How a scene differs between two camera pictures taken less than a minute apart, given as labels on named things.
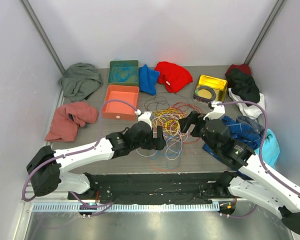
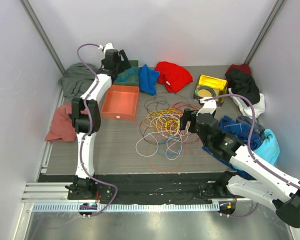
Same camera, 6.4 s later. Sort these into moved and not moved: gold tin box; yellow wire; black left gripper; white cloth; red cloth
Moved: black left gripper
Not moved: white cloth; red cloth; yellow wire; gold tin box
